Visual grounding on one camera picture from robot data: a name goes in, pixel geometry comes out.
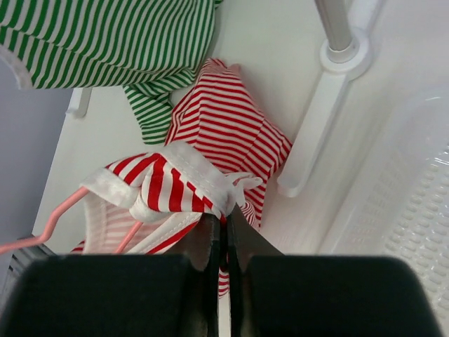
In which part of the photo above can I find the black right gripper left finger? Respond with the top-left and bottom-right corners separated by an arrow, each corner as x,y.
1,215 -> 220,336

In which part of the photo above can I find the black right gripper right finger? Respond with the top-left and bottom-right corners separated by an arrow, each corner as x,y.
227,207 -> 443,336

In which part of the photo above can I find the red striped tank top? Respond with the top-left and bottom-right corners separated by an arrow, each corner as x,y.
69,58 -> 293,299

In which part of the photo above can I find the pink wire hanger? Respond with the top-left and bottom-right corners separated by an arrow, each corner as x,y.
0,186 -> 144,256

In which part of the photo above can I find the green striped tank top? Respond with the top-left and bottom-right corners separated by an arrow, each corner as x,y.
1,1 -> 220,145

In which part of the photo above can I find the white plastic basket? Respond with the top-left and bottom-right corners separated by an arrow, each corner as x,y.
319,86 -> 448,333

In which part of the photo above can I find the white and silver clothes rack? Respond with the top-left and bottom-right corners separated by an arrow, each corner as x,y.
64,1 -> 383,197

